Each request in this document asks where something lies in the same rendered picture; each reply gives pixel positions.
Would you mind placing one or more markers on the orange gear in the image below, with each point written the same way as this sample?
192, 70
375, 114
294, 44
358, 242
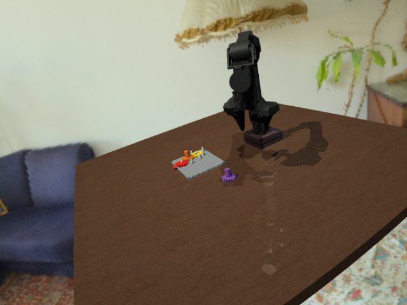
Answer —
187, 156

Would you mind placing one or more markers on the red gear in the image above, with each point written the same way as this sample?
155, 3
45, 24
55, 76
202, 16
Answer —
184, 163

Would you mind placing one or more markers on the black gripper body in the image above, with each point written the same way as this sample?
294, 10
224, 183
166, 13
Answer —
266, 108

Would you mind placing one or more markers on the purple gear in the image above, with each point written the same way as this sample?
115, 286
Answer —
228, 177

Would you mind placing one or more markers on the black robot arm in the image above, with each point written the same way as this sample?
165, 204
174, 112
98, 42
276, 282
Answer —
242, 57

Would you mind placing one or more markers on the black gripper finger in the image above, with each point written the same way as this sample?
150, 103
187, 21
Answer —
265, 122
240, 119

